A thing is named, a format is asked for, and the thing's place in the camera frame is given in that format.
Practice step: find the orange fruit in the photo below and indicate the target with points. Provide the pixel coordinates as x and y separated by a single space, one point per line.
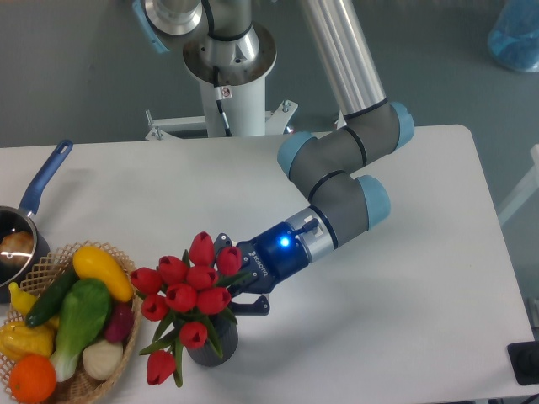
32 379

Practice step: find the green bok choy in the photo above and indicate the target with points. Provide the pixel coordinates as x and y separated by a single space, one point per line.
83 313

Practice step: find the green cucumber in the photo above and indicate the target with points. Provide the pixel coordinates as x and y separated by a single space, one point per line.
50 301

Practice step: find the purple red radish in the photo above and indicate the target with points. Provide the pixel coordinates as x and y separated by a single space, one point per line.
120 323

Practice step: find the white garlic bulb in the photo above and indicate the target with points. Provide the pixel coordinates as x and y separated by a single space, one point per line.
102 358

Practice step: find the yellow squash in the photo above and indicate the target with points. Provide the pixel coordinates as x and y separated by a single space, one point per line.
91 262

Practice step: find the brown bread in pan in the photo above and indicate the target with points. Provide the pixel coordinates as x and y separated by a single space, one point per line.
17 249

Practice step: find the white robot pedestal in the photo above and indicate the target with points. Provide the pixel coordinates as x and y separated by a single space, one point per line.
232 81

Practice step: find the white frame at right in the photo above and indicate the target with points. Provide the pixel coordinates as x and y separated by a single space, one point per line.
525 188

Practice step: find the dark grey ribbed vase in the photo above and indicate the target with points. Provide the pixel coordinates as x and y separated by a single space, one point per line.
220 345

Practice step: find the blue handled saucepan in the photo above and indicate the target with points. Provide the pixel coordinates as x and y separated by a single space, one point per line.
22 217

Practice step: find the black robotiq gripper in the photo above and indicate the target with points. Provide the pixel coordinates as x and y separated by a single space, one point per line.
270 258

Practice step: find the yellow banana piece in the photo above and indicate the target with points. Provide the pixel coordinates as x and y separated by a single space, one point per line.
21 300

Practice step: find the black device at edge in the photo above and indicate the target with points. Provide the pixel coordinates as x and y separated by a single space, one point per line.
524 362

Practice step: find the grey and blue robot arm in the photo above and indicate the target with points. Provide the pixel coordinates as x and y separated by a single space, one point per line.
341 205

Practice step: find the blue plastic bag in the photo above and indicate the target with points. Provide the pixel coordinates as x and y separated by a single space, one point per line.
513 40

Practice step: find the yellow pumpkin gourd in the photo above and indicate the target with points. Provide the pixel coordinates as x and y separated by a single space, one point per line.
18 340

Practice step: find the red tulip bouquet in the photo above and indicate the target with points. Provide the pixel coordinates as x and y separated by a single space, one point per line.
178 295

